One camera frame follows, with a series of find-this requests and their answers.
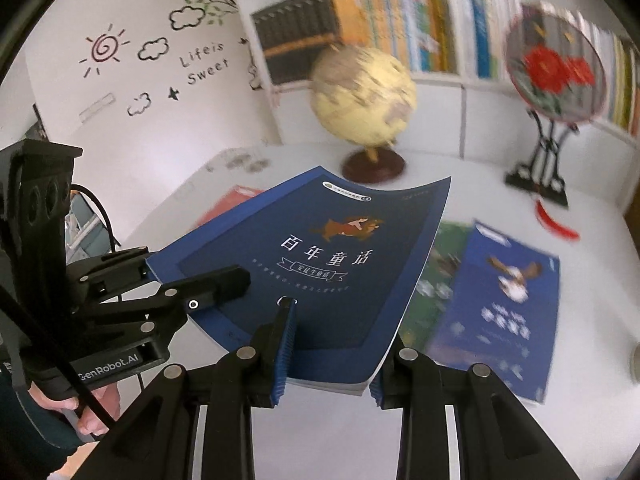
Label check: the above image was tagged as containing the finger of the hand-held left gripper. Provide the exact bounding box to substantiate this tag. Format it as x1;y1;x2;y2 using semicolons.
75;246;152;293
150;266;252;313

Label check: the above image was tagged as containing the green leafy cover book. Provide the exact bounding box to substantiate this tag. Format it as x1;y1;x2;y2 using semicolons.
397;220;473;348

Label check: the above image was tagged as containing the person's left hand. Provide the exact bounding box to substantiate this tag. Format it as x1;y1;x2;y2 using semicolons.
37;382;121;433

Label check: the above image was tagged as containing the red book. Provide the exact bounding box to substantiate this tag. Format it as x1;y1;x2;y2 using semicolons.
192;186;266;228

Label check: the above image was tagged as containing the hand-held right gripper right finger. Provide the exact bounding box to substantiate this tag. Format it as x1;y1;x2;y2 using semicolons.
369;346;571;480

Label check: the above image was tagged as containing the blue book with bird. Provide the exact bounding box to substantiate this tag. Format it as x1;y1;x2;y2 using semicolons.
425;220;561;405

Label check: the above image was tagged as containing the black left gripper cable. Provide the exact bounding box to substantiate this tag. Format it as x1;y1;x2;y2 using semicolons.
0;184;123;431

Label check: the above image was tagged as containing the beige desk globe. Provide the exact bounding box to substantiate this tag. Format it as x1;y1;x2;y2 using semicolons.
310;45;418;183

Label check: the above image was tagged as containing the row of orange yellow books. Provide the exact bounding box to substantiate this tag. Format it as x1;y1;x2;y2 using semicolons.
331;0;457;73

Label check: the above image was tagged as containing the embroidered round fan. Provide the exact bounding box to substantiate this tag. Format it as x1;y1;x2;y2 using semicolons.
505;2;608;123

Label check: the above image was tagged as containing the row of white blue books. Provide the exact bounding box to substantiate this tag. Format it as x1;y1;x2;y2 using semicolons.
456;0;640;133

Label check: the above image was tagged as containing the black carved fan stand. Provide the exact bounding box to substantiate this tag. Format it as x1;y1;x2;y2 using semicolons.
504;110;571;208

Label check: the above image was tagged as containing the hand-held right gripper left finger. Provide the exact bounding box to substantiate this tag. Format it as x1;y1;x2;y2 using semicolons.
87;297;299;480

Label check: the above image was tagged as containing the dark blue fairy tale book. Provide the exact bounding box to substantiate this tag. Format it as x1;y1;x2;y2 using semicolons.
145;165;453;395

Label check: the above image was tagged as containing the red tassel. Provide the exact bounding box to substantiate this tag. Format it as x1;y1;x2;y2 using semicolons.
532;199;581;242

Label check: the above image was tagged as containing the set of black books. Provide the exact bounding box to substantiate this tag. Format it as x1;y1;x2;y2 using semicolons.
251;0;341;86

